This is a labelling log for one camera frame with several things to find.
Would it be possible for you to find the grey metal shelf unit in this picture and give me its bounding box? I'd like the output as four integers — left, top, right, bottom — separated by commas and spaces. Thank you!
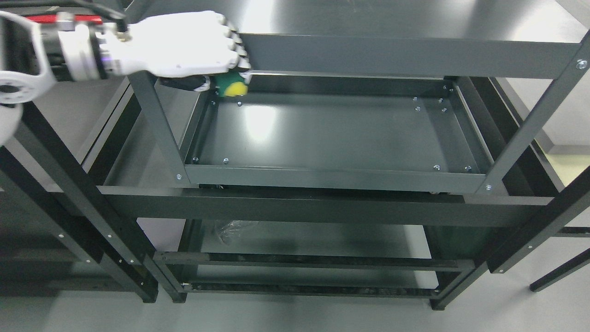
110, 0, 589, 194

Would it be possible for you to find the green yellow sponge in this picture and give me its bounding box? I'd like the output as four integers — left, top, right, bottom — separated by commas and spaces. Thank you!
213, 71, 249, 97

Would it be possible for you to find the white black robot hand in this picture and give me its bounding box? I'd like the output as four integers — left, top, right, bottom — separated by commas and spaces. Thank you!
103, 11, 252, 92

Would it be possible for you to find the clear plastic bag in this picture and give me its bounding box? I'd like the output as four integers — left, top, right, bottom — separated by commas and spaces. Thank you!
213, 220, 259, 245

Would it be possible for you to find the black metal shelf rack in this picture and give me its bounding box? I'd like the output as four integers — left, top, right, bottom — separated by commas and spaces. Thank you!
1, 85, 589, 310

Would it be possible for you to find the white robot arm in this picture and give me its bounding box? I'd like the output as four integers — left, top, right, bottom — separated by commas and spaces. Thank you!
0, 11, 110, 145

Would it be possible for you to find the red metal beam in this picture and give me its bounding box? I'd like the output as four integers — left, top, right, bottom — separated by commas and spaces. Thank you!
28, 15, 104, 24

